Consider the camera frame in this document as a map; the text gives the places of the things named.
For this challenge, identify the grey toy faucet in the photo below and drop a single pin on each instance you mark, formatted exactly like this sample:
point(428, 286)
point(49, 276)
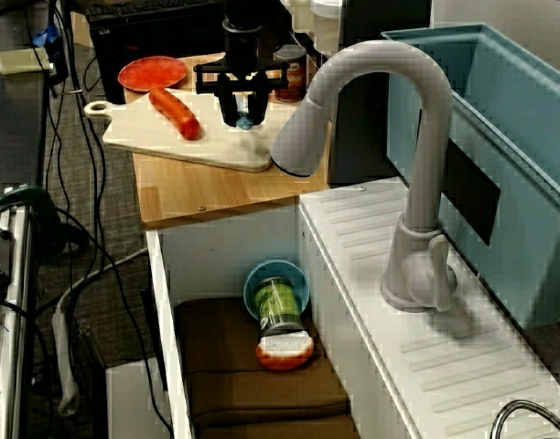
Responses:
point(426, 183)

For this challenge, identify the green clamp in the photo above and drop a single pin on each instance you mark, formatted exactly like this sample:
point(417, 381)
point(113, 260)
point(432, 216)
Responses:
point(33, 196)

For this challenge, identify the black vertical panel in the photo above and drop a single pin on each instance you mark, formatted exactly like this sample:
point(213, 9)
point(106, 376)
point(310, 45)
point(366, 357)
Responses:
point(362, 137)

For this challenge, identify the red toy sausage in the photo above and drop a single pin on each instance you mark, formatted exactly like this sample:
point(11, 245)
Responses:
point(175, 112)

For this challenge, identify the brown cloth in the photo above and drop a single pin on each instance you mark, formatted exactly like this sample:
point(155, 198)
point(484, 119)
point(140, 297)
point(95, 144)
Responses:
point(225, 366)

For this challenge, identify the light wooden cutting board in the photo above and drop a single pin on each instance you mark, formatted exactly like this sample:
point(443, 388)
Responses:
point(138, 132)

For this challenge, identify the aluminium frame rail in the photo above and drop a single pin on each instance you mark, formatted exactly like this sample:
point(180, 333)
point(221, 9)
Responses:
point(14, 320)

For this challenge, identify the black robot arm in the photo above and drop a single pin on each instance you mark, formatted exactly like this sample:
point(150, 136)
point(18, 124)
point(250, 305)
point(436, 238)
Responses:
point(241, 27)

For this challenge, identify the orange beans can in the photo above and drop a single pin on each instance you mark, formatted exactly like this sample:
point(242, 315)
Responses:
point(294, 82)

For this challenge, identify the orange white toy sushi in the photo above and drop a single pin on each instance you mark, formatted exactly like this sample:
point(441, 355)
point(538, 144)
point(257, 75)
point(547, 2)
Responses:
point(280, 361)

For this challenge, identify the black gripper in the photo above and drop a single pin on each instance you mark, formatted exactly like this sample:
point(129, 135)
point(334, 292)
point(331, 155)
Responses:
point(241, 68)

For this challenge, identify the green can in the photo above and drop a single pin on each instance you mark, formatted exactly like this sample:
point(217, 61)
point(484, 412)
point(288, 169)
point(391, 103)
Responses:
point(275, 304)

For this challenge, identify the blue bowl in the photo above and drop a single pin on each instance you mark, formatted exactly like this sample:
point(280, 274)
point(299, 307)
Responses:
point(299, 280)

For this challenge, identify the blue plastic bin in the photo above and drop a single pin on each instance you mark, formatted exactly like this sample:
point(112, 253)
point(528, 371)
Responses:
point(527, 228)

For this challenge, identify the white box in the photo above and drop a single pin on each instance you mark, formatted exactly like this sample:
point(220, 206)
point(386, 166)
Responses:
point(133, 402)

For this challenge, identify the red plate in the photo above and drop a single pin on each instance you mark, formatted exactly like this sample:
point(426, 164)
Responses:
point(152, 73)

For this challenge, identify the white toy sink unit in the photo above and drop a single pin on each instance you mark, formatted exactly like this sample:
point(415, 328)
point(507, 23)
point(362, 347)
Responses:
point(376, 320)

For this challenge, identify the tall clear white-lidded container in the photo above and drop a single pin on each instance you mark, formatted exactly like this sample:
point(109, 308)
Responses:
point(326, 23)

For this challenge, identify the steel pot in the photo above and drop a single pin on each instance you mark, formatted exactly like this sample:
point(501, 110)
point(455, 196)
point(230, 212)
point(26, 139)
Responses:
point(520, 402)

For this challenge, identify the dark grey desk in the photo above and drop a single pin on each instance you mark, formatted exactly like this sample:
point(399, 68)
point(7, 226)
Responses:
point(10, 137)

